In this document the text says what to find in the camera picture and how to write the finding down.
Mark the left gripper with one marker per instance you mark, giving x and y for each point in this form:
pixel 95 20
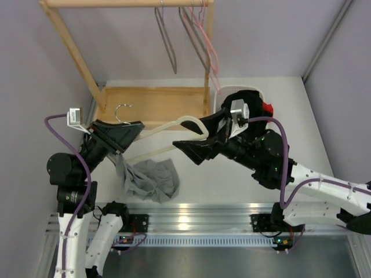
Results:
pixel 115 137

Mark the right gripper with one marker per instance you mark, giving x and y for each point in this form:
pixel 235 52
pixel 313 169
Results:
pixel 202 150

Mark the cream hanger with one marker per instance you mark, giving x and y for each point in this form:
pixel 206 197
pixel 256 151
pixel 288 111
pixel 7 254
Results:
pixel 204 135

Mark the black tank top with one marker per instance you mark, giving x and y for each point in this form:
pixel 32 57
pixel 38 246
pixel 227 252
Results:
pixel 254 102

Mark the grey tank top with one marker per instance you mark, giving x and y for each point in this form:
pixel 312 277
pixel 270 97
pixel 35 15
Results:
pixel 147 180

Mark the pink hanger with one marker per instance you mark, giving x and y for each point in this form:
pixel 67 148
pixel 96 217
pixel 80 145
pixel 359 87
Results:
pixel 207 35
pixel 210 77

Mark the red tank top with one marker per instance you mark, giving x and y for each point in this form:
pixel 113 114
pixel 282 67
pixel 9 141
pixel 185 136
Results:
pixel 267 110

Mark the taupe hanger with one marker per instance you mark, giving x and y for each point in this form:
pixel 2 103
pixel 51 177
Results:
pixel 195 39

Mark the beige hanger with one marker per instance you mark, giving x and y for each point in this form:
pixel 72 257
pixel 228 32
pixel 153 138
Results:
pixel 158 11

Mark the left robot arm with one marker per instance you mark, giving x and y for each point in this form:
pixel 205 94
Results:
pixel 76 199

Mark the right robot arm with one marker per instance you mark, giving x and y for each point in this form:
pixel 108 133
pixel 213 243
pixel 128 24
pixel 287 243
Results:
pixel 306 196

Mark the white plastic basket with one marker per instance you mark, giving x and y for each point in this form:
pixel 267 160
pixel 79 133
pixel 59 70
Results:
pixel 220 95

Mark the wooden clothes rack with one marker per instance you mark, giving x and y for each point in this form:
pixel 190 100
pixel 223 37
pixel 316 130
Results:
pixel 158 105

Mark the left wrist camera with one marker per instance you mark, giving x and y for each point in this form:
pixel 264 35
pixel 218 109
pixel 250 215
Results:
pixel 75 119

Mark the aluminium mounting rail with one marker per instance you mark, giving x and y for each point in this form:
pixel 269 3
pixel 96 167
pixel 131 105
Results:
pixel 199 219

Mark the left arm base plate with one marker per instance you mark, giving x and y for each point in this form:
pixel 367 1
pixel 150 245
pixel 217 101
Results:
pixel 138 223

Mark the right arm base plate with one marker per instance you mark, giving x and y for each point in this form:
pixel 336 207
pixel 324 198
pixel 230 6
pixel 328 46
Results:
pixel 262 223

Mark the slotted cable duct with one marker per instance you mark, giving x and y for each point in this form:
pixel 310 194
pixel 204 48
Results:
pixel 199 241

